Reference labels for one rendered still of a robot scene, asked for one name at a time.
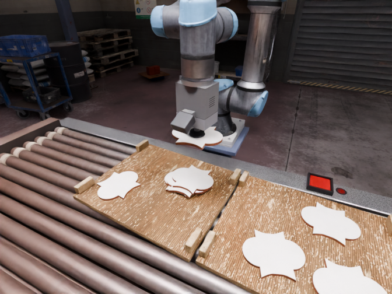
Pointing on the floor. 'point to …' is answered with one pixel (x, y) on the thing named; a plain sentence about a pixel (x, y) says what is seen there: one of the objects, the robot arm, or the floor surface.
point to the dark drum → (72, 63)
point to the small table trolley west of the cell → (24, 107)
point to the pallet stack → (107, 50)
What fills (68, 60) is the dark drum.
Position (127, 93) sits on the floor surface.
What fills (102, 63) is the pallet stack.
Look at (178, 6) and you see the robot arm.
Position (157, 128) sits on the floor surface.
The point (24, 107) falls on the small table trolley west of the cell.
